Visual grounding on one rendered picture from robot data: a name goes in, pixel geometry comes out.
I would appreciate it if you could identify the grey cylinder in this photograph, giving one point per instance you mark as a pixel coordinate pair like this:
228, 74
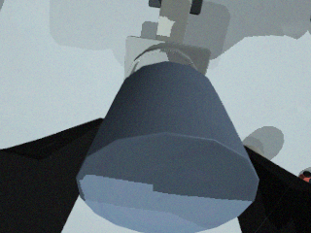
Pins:
254, 149

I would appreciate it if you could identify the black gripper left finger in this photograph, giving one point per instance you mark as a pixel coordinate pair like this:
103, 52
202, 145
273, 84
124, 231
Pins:
38, 188

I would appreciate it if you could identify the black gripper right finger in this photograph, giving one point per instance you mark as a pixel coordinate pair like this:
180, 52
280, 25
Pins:
282, 203

